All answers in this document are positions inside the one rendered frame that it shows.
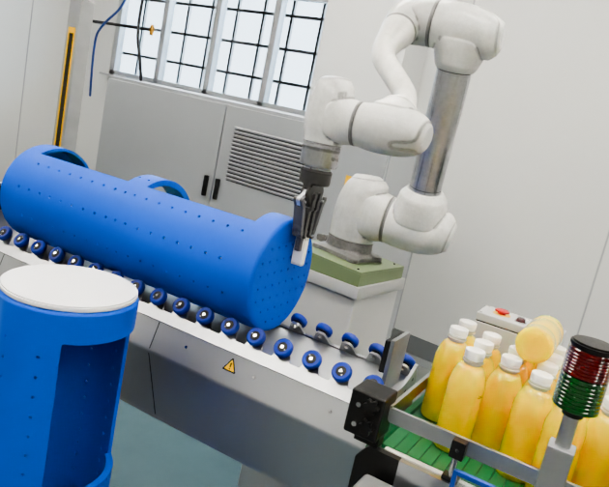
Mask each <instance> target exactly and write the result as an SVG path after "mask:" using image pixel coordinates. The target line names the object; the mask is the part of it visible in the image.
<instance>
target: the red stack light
mask: <svg viewBox="0 0 609 487"><path fill-rule="evenodd" d="M562 368H563V370H564V371H565V372H566V374H568V375H570V376H572V377H574V378H576V379H578V380H581V381H583V382H587V383H590V384H594V385H602V386H603V385H607V384H609V358H604V357H599V356H596V355H592V354H589V353H587V352H584V351H582V350H580V349H578V348H576V347H575V346H573V345H572V343H571V342H569V343H568V346H567V349H566V352H565V358H564V361H563V364H562Z"/></svg>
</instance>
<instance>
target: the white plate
mask: <svg viewBox="0 0 609 487"><path fill-rule="evenodd" d="M0 289H1V290H2V292H4V293H5V294H6V295H7V296H9V297H10V298H12V299H14V300H16V301H20V302H23V303H25V304H29V305H32V306H36V307H39V308H44V309H49V310H55V311H63V312H75V313H97V312H107V311H113V310H118V309H121V308H124V307H127V306H129V305H131V304H132V303H134V302H135V301H136V300H137V297H138V291H137V289H136V287H135V286H134V285H133V284H132V283H130V282H129V281H127V280H126V279H125V278H123V277H121V276H118V275H116V274H113V273H110V272H104V271H100V270H96V269H91V268H85V267H79V266H71V265H55V264H44V265H30V266H24V267H19V268H15V269H12V270H9V271H7V272H5V273H3V274H2V275H1V276H0Z"/></svg>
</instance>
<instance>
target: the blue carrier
mask: <svg viewBox="0 0 609 487"><path fill-rule="evenodd" d="M159 186H162V187H163V188H164V190H165V191H166V193H165V192H162V191H158V190H155V189H154V188H156V187H159ZM0 205H1V210H2V213H3V215H4V218H5V219H6V220H7V222H8V223H9V225H10V226H11V227H12V228H13V229H15V231H16V232H18V233H25V234H27V235H28V236H29V238H32V239H34V240H43V241H45V242H46V244H48V245H50V246H53V247H62V248H63V249H64V250H65V252H68V253H70V254H72V255H76V254H77V255H80V256H82V257H83V259H84V260H86V261H89V262H91V263H100V264H102V266H103V267H104V268H106V269H108V270H111V271H113V272H114V271H119V272H121V273H122V274H123V275H124V276H126V277H129V278H131V279H140V280H142V281H143V282H144V283H145V284H146V285H148V286H151V287H153V288H156V289H157V288H162V289H164V290H165V291H166V293H167V294H170V295H172V296H174V297H177V298H186V299H188V300H189V302H191V303H193V304H196V305H198V306H201V307H210V308H212V309H213V311H214V312H215V313H217V314H219V315H222V316H224V317H234V318H236V319H237V320H238V321H239V323H241V324H244V325H246V326H249V327H251V328H260V329H262V330H263V331H266V330H270V329H274V328H276V327H277V326H279V325H280V324H281V323H282V322H283V321H284V320H285V319H286V318H287V317H288V316H289V314H290V313H291V312H292V310H293V309H294V307H295V306H296V304H297V302H298V301H299V299H300V297H301V295H302V292H303V290H304V288H305V284H306V281H307V278H308V274H309V270H310V265H311V257H312V242H311V239H309V242H308V246H307V251H306V256H305V259H304V265H303V266H301V267H300V266H297V265H294V264H291V259H292V254H293V249H294V244H295V240H296V237H295V236H293V235H292V226H293V217H291V216H288V215H282V214H279V213H268V214H265V215H262V216H261V217H259V218H258V219H257V220H256V221H254V220H251V219H248V218H244V217H241V216H238V215H233V214H230V213H227V212H224V211H221V210H218V209H215V208H212V207H208V206H205V205H202V204H199V203H196V202H192V201H189V197H188V195H187V193H186V191H185V190H184V189H183V188H182V187H181V186H180V185H179V184H177V183H175V182H173V181H169V180H166V179H164V178H160V177H157V176H154V175H142V176H138V177H135V178H133V179H131V180H130V181H126V180H122V179H119V178H116V177H113V176H110V175H106V174H103V173H101V172H98V171H95V170H92V169H89V167H88V165H87V163H86V162H85V161H84V159H83V158H82V157H81V156H80V155H78V154H77V153H75V152H73V151H71V150H67V149H64V148H61V147H57V146H54V145H39V146H35V147H32V148H30V149H28V150H26V151H25V152H23V153H22V154H20V155H19V156H18V157H17V158H16V159H15V160H14V161H13V162H12V164H11V165H10V166H9V168H8V170H7V172H6V174H5V176H4V178H3V181H2V185H1V189H0ZM206 252H207V253H206ZM220 257H221V259H220Z"/></svg>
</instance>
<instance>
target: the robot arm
mask: <svg viewBox="0 0 609 487"><path fill-rule="evenodd" d="M505 33H506V24H505V23H504V22H503V21H502V20H501V19H500V18H499V17H498V16H497V15H496V14H494V13H492V12H490V11H488V10H486V9H485V8H483V7H480V6H477V5H473V4H468V3H464V2H459V1H454V0H400V1H399V2H398V3H397V4H396V5H394V6H393V8H392V9H391V10H390V11H389V12H388V14H387V16H386V18H385V19H384V21H383V23H382V25H381V28H380V31H379V33H378V35H377V37H376V39H375V41H374V44H373V46H372V50H371V58H372V63H373V65H374V67H375V69H376V71H377V72H378V73H379V75H380V76H381V78H382V79H383V81H384V82H385V84H386V86H387V87H388V89H389V90H390V92H391V95H389V96H386V97H384V98H383V99H380V100H376V101H375V102H374V103H372V102H363V101H359V100H355V90H354V87H353V84H352V82H351V80H349V79H347V78H343V77H339V76H334V75H326V76H322V77H321V78H319V79H318V80H317V81H316V83H315V85H314V87H313V90H312V92H311V95H310V98H309V101H308V104H307V108H306V112H305V116H304V142H303V147H302V152H301V157H300V163H302V164H304V166H303V167H301V172H300V177H299V181H300V182H302V183H303V187H302V189H301V194H300V195H299V196H294V199H293V200H294V214H293V226H292V235H293V236H295V237H296V240H295V244H294V249H293V254H292V259H291V264H294V265H297V266H300V267H301V266H303V265H304V263H305V256H306V251H307V246H308V242H309V239H313V238H314V237H312V236H311V235H314V234H315V231H316V228H317V225H318V222H319V219H320V216H321V213H322V211H323V208H324V205H325V203H326V202H327V197H324V196H323V193H324V187H328V186H330V184H331V179H332V174H333V173H332V172H331V170H335V169H336V167H337V163H338V158H339V154H340V151H341V150H340V149H341V145H349V146H355V147H358V148H362V149H364V150H366V151H369V152H372V153H376V154H380V155H386V156H392V157H401V158H406V157H414V156H416V160H415V164H414V168H413V172H412V177H411V181H410V184H409V185H407V186H406V187H404V188H402V189H401V190H400V192H399V194H398V196H397V198H396V197H394V196H392V195H390V194H389V187H388V185H387V183H386V182H385V181H384V180H383V179H382V178H380V177H377V176H372V175H365V174H355V175H354V176H353V177H352V178H351V179H350V180H348V181H347V183H346V184H345V185H344V187H343V188H342V190H341V192H340V193H339V195H338V198H337V201H336V203H335V207H334V210H333V217H332V222H331V228H330V232H329V235H328V234H323V233H318V234H317V237H316V238H317V240H318V241H320V242H313V243H312V246H313V247H315V248H318V249H321V250H324V251H326V252H328V253H331V254H332V255H334V256H337V257H339V258H341V259H343V260H346V261H347V262H349V263H352V264H359V263H366V262H381V261H382V257H381V256H379V255H377V254H375V253H373V252H372V247H373V243H374V242H381V243H384V244H388V245H390V246H393V247H396V248H398V249H401V250H405V251H408V252H412V253H416V254H422V255H436V254H440V253H443V252H446V251H447V250H448V249H449V247H450V244H451V242H452V240H453V237H454V235H455V232H456V229H457V226H456V221H455V219H454V217H453V215H452V214H450V213H448V206H447V204H448V200H447V198H446V196H445V194H444V193H443V192H442V187H443V183H444V179H445V176H446V172H447V168H448V164H449V161H450V154H451V150H452V146H453V142H454V138H455V135H456V132H457V128H458V126H459V122H460V118H461V114H462V110H463V106H464V102H465V99H466V96H467V92H468V88H469V84H470V80H471V75H472V74H474V73H475V72H476V71H477V70H478V69H479V66H480V65H481V63H482V62H483V60H485V61H489V60H491V59H493V58H494V57H496V56H497V55H498V54H499V53H500V51H501V50H502V47H503V43H504V39H505ZM409 45H420V46H426V47H430V48H433V54H434V63H435V66H436V67H437V69H436V72H435V77H434V81H433V85H432V90H431V94H430V98H429V102H428V106H427V110H426V114H425V115H423V114H422V113H420V112H419V111H418V109H417V102H418V99H417V93H416V90H415V87H414V85H413V84H412V82H411V80H410V78H409V77H408V75H407V73H406V72H405V71H404V70H403V68H402V66H401V65H400V63H399V61H398V60H397V58H396V56H395V55H396V54H397V53H398V52H400V51H401V50H403V49H404V48H406V47H408V46H409Z"/></svg>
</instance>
